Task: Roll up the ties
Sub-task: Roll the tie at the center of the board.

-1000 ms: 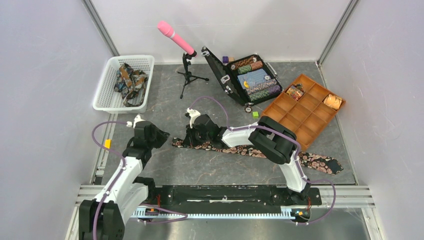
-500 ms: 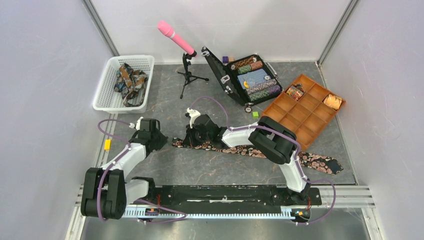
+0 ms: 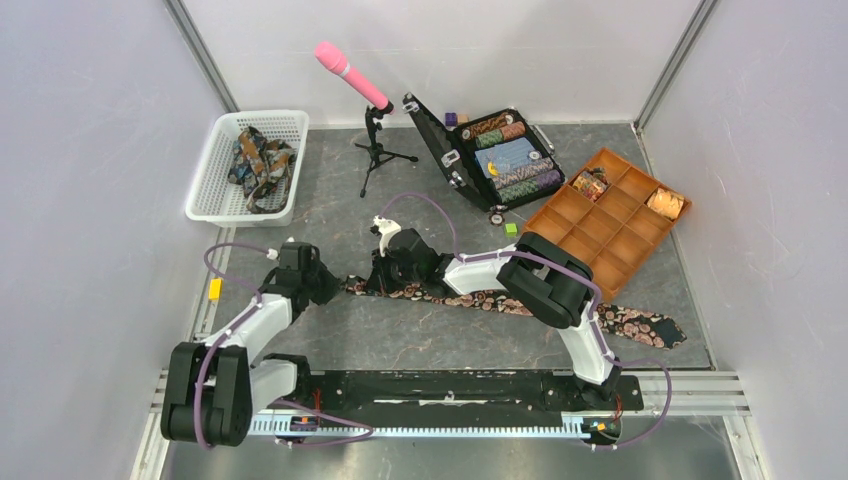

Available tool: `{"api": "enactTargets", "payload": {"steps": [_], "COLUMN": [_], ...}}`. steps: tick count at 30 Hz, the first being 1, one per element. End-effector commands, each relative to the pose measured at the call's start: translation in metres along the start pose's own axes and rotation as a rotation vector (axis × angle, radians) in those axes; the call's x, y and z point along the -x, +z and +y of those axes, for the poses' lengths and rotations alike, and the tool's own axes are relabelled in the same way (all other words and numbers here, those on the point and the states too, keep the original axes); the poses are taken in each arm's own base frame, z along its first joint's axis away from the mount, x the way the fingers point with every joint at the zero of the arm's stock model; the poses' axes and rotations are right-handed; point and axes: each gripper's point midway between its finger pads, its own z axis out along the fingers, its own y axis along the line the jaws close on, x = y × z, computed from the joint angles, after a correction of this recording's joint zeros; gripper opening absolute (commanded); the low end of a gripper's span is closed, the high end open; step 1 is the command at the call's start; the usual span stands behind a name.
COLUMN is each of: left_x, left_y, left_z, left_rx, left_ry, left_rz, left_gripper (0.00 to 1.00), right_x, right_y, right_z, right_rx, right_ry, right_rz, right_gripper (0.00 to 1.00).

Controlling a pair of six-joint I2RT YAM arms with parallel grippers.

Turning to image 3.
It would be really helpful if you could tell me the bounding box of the rolled dark patterned tie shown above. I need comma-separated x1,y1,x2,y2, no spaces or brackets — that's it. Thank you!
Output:
571,167,610,202

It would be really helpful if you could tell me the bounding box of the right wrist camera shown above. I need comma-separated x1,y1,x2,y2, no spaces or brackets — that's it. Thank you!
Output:
369,215,403,257

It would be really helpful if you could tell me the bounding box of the black tripod stand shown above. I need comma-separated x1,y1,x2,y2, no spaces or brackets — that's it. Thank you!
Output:
354,102,419,198

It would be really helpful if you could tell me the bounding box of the dark blue patterned tie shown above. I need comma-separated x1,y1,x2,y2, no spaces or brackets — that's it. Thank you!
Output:
227,126,297,214

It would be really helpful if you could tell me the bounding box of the loose poker chip stack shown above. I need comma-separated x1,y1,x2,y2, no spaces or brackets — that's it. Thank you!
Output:
488,205,508,226

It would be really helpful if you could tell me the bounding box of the black poker chip case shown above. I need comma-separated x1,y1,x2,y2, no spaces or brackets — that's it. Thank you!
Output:
403,93,565,212

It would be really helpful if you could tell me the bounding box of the black floral tie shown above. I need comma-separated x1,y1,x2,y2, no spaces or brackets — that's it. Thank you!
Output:
344,275,687,350

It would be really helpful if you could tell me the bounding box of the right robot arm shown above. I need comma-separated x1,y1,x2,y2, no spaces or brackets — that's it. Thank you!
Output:
347,229,622,408

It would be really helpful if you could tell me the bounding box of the green cube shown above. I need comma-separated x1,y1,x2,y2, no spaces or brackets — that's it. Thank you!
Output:
504,223,518,238

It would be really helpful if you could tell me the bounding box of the pink microphone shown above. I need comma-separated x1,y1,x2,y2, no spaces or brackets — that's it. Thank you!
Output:
314,42,394,114

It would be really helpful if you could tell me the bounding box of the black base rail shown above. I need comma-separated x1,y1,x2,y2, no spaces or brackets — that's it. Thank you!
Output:
287,370,645,428

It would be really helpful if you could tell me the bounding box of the orange compartment tray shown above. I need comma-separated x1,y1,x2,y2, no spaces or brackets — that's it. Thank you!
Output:
523,148,691,302

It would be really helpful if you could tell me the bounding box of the yellow block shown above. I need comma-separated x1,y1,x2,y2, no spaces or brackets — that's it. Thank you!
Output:
207,278,223,301

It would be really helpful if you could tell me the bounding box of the white plastic basket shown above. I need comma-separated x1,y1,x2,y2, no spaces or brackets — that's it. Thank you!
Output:
185,109,310,228

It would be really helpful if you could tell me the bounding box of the rolled tan patterned tie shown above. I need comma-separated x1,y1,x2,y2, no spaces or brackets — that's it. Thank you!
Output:
646,187,686,221

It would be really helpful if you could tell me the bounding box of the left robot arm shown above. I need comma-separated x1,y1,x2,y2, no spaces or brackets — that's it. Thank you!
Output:
160,242,341,448

